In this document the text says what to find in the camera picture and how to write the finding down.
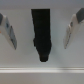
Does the white sliding door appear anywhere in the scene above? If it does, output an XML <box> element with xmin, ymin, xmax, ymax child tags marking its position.
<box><xmin>0</xmin><ymin>0</ymin><xmax>84</xmax><ymax>84</ymax></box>

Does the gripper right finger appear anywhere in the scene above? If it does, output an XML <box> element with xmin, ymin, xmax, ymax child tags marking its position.
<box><xmin>63</xmin><ymin>7</ymin><xmax>84</xmax><ymax>50</ymax></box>

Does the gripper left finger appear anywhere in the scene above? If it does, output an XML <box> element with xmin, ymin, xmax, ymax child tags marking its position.
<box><xmin>0</xmin><ymin>12</ymin><xmax>18</xmax><ymax>51</ymax></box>

